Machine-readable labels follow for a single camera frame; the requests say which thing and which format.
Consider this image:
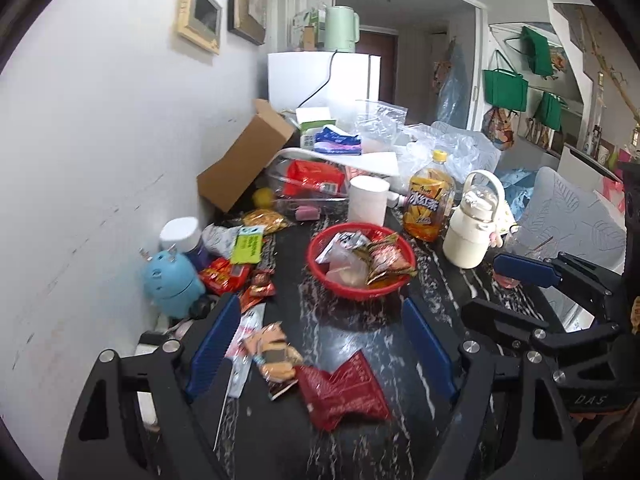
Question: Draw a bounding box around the clear plastic container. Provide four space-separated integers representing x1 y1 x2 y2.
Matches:
265 159 352 222

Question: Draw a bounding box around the large dark red snack packet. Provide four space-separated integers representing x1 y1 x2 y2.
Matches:
294 350 392 432

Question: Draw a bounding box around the toilet paper roll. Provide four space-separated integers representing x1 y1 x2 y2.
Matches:
347 175 392 227

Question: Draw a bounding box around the patterned tote bag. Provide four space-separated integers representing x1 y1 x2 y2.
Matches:
481 106 517 151

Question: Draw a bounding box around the brown cartoon snack packet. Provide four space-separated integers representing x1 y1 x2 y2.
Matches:
241 322 304 402

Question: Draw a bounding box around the grey cushioned chair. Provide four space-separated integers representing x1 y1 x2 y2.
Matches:
514 166 628 273

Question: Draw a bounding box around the pink flower print packet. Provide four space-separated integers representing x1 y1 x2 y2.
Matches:
214 304 267 453

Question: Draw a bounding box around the green electric kettle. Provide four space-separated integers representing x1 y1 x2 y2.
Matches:
324 5 362 55

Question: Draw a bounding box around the white lid dark jar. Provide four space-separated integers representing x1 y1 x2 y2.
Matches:
159 216 207 267

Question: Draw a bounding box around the orange yellow snack bag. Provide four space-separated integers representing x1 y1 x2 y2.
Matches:
241 209 294 234

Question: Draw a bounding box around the white mini fridge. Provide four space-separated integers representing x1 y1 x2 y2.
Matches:
266 51 382 113

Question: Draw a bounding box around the silver white snack packet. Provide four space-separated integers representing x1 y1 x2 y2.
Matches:
315 235 346 267

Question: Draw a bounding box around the green white carton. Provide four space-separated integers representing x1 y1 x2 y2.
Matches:
295 106 339 148

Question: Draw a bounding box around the large green tote bag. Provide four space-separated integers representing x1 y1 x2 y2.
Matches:
481 49 530 113

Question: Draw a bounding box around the wall intercom panel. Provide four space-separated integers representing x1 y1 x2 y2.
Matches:
174 0 224 57

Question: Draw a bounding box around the blue pink tissue packet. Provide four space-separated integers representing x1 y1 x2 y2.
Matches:
314 126 364 156

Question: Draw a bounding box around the blue hanging plastic bag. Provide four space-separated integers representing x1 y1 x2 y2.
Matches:
434 40 472 122

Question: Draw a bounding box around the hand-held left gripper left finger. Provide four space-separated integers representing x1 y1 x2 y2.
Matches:
57 294 242 480

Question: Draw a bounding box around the brown door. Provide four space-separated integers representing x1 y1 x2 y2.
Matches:
356 29 399 107

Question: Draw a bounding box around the glossy red snack packet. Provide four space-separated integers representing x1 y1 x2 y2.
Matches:
199 257 252 297

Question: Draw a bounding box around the red plastic basket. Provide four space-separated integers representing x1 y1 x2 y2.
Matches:
306 222 418 302

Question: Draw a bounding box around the yellow smiley napkin pack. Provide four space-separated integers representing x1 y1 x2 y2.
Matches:
491 199 518 248

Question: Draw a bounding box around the orange brown snack packet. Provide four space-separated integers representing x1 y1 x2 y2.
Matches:
239 282 277 314

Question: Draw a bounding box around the black power cable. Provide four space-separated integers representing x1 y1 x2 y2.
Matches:
299 51 337 109

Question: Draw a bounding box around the large clear zip bag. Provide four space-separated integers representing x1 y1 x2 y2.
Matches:
354 99 409 155

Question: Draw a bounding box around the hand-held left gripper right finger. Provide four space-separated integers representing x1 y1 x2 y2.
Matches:
401 298 585 480

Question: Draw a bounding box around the white foam sheet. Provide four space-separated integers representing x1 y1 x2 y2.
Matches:
276 146 402 177

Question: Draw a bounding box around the light green paper box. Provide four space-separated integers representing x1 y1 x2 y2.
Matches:
291 4 328 54

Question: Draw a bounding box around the brown pink snack packet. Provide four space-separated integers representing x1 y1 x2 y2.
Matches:
366 239 418 287

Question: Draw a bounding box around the black hand-shaped stand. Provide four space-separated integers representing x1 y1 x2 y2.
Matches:
191 294 217 319

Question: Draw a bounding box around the dark framed picture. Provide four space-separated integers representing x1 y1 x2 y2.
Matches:
227 0 269 47

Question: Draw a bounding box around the green label packet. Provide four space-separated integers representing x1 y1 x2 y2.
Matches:
230 225 266 266

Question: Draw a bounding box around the iced tea bottle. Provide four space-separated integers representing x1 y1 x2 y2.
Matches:
401 149 457 243

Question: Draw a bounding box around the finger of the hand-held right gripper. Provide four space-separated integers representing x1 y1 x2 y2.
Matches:
460 298 625 357
493 252 627 312

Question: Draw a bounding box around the small clear zip bag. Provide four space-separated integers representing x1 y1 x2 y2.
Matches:
325 245 373 288

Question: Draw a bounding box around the light blue plastic bag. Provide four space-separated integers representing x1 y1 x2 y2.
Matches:
499 169 540 213

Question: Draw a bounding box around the red white label packet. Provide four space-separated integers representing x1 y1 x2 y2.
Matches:
281 159 347 199

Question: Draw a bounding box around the cream handled water bottle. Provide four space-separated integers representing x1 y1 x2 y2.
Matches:
441 169 507 269

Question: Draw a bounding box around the light blue mini humidifier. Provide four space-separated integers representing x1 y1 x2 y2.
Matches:
139 246 207 319

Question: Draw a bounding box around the white cartoon snack packet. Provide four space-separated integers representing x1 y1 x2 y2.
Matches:
334 230 369 252

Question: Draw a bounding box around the grey white foil packet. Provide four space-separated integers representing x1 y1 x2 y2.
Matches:
201 224 242 259

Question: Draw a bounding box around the cardboard box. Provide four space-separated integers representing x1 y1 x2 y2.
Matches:
196 98 297 214

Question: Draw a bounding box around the glass cartoon mug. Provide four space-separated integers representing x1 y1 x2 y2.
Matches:
492 230 548 290

